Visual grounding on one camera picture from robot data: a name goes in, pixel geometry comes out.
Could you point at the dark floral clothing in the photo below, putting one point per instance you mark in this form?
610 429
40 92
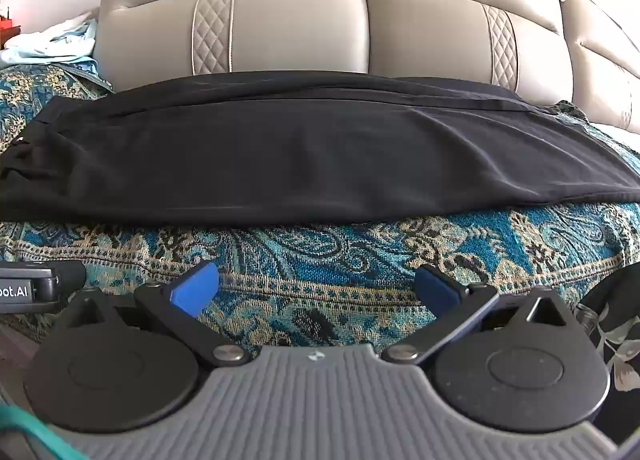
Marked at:
617 335

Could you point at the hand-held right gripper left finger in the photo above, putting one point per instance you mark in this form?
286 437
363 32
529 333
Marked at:
194 289

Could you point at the wooden cabinet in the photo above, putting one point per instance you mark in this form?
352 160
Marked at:
7 32

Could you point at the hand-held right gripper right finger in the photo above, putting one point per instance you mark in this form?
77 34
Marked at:
436 286

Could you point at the black pants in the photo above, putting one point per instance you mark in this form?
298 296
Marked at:
310 149

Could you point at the light blue cloth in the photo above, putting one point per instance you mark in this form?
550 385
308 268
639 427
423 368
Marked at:
50 44

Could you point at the teal paisley blanket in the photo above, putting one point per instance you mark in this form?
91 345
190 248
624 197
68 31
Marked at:
320 260

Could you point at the grey leather headboard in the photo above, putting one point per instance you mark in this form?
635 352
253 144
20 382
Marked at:
350 24

